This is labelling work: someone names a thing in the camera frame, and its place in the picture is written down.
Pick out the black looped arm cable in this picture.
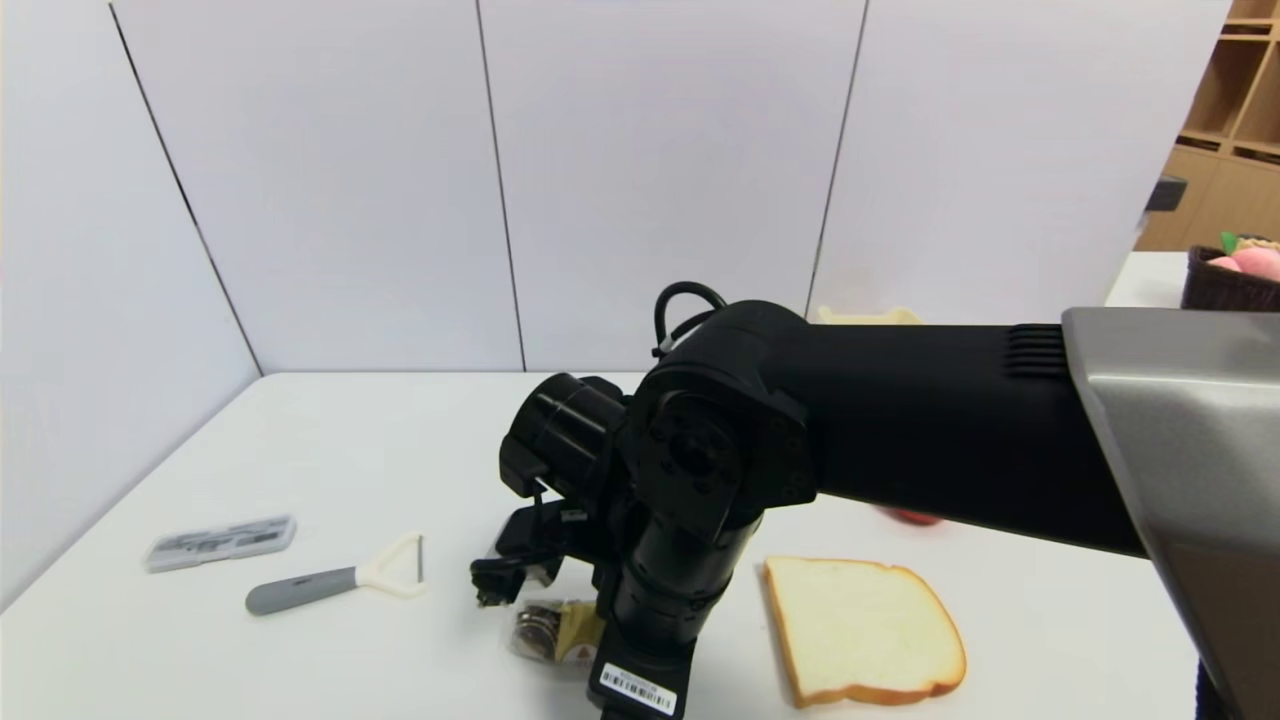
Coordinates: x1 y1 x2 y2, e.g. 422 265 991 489
653 282 729 359

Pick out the grey handled white peeler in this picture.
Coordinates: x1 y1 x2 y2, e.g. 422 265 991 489
246 532 428 616

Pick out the white bread slice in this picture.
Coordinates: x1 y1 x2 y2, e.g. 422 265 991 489
764 556 967 709

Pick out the wooden shelf cabinet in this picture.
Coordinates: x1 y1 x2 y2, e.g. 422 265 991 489
1133 0 1280 253

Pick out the clear plastic flat case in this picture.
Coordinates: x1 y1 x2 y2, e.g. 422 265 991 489
144 514 299 574

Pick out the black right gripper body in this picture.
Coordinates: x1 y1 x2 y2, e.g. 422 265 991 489
588 577 731 720

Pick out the pink plush peach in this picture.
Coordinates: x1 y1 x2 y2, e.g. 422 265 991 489
1205 247 1280 283

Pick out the cream plastic storage box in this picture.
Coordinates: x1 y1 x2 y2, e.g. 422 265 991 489
818 306 923 327

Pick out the white side table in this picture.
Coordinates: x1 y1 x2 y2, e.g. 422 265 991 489
1105 252 1193 309

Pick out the clear chocolate pack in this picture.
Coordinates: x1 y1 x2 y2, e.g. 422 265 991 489
508 598 607 671

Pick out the dark wicker basket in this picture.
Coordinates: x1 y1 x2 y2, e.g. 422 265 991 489
1180 246 1280 312

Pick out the black corrugated cable hose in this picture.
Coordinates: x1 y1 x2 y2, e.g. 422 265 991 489
1195 660 1233 720

